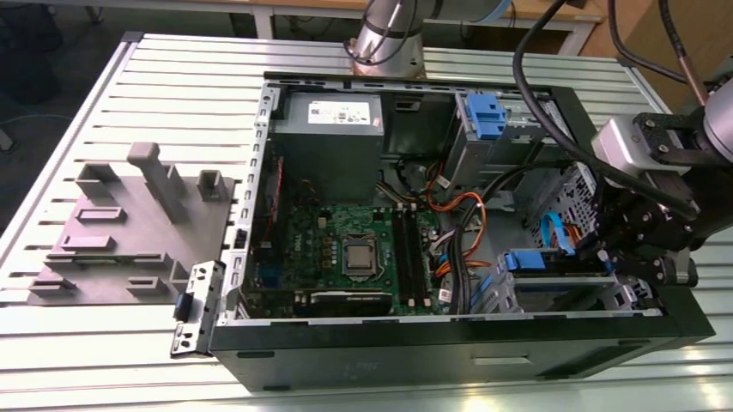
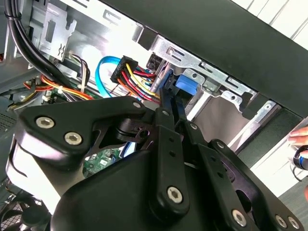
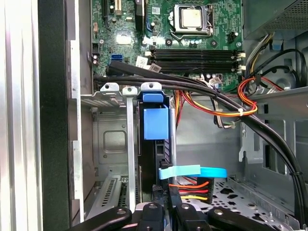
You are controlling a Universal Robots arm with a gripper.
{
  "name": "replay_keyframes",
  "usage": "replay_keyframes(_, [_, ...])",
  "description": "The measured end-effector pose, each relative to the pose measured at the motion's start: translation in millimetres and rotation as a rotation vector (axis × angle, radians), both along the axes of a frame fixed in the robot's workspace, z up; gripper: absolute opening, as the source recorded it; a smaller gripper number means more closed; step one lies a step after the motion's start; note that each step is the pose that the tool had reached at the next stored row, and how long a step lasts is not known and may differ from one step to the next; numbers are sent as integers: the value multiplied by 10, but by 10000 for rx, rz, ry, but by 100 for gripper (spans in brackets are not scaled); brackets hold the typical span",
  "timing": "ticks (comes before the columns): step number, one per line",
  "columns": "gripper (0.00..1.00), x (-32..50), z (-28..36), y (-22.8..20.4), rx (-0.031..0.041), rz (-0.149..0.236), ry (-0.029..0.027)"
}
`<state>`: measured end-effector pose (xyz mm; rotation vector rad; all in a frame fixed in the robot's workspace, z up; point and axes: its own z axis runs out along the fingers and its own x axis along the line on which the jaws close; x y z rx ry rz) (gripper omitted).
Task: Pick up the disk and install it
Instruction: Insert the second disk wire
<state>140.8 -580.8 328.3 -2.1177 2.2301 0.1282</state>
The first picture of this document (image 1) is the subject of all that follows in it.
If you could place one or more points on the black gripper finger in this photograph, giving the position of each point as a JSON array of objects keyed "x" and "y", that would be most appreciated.
[
  {"x": 647, "y": 266},
  {"x": 607, "y": 219}
]

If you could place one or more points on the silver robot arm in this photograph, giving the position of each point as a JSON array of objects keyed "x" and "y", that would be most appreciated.
[{"x": 389, "y": 47}]

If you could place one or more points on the metal disk bay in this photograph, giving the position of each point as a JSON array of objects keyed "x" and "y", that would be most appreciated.
[{"x": 562, "y": 281}]

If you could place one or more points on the metal drive cage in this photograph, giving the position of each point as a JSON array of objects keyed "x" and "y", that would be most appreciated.
[{"x": 516, "y": 146}]

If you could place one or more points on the blue drive latch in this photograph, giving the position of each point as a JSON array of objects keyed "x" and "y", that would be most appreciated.
[{"x": 485, "y": 116}]

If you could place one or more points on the silver CPU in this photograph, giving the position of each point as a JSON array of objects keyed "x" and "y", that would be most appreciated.
[{"x": 360, "y": 256}]

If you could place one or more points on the CPU socket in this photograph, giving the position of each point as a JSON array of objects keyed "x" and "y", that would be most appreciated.
[{"x": 343, "y": 257}]

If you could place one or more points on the brown board panel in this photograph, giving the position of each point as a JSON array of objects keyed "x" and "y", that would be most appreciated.
[{"x": 716, "y": 26}]

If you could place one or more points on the black PC case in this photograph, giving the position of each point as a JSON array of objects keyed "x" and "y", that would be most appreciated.
[{"x": 401, "y": 356}]

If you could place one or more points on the black graphics card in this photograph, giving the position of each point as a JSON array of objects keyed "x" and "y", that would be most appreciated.
[{"x": 349, "y": 300}]

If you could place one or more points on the grey power supply unit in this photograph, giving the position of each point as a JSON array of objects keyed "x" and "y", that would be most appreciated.
[{"x": 327, "y": 163}]

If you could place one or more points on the green motherboard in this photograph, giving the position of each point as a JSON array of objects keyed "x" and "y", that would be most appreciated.
[{"x": 309, "y": 274}]

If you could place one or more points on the grey parts rack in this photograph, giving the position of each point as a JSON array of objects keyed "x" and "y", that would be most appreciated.
[{"x": 132, "y": 240}]

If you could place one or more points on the black office chair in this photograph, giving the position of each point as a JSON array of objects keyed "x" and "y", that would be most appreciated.
[{"x": 29, "y": 56}]

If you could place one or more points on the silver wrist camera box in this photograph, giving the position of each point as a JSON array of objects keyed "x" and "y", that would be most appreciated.
[{"x": 624, "y": 146}]

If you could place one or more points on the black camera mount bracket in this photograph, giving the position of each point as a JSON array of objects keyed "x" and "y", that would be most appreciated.
[{"x": 671, "y": 129}]

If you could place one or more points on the wooden desk white frame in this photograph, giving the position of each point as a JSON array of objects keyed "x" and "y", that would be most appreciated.
[{"x": 584, "y": 19}]

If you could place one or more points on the metal expansion slot bracket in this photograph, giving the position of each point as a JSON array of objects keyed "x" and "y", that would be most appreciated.
[{"x": 201, "y": 292}]

